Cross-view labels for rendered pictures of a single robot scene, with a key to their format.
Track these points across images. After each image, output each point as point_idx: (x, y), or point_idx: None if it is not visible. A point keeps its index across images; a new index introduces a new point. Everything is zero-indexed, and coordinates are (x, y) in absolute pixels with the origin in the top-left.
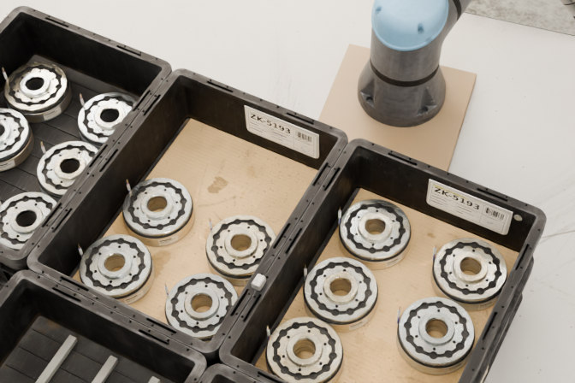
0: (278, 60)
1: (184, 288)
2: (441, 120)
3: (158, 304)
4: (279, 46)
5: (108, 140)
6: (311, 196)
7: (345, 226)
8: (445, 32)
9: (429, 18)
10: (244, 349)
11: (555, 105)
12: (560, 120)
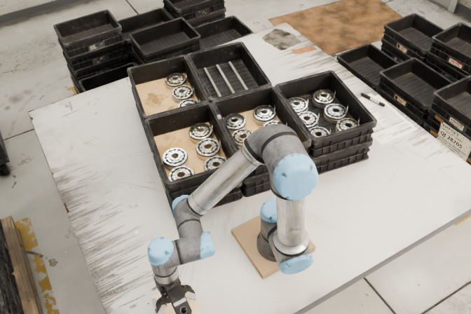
0: (331, 227)
1: (242, 120)
2: (253, 246)
3: (247, 120)
4: (338, 232)
5: (297, 114)
6: (232, 141)
7: (224, 160)
8: (263, 226)
9: (263, 207)
10: (211, 116)
11: (226, 296)
12: (219, 291)
